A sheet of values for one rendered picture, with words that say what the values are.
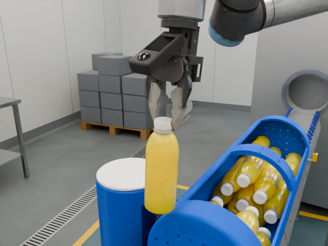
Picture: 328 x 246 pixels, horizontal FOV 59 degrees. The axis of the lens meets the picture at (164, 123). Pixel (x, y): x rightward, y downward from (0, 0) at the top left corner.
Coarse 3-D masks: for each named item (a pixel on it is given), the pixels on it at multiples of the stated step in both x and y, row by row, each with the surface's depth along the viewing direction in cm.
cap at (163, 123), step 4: (156, 120) 58; (160, 120) 58; (164, 120) 58; (168, 120) 59; (156, 124) 58; (160, 124) 57; (164, 124) 57; (168, 124) 58; (156, 128) 58; (160, 128) 58; (164, 128) 58; (168, 128) 58
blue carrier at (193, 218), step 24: (264, 120) 130; (288, 120) 127; (240, 144) 102; (288, 144) 133; (216, 168) 88; (288, 168) 94; (192, 192) 74; (168, 216) 66; (192, 216) 62; (216, 216) 62; (288, 216) 85; (168, 240) 68; (192, 240) 64; (216, 240) 60; (240, 240) 59
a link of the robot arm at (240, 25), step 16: (272, 0) 63; (288, 0) 64; (304, 0) 65; (320, 0) 67; (224, 16) 61; (240, 16) 59; (256, 16) 63; (272, 16) 64; (288, 16) 66; (304, 16) 69; (208, 32) 69; (224, 32) 64; (240, 32) 64
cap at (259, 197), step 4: (256, 192) 90; (260, 192) 89; (264, 192) 90; (256, 196) 90; (260, 196) 89; (264, 196) 89; (256, 200) 90; (260, 200) 90; (264, 200) 89; (260, 204) 90
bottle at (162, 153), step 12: (156, 132) 58; (168, 132) 58; (156, 144) 58; (168, 144) 58; (156, 156) 58; (168, 156) 58; (156, 168) 59; (168, 168) 59; (156, 180) 60; (168, 180) 60; (144, 192) 64; (156, 192) 60; (168, 192) 61; (144, 204) 64; (156, 204) 61; (168, 204) 62
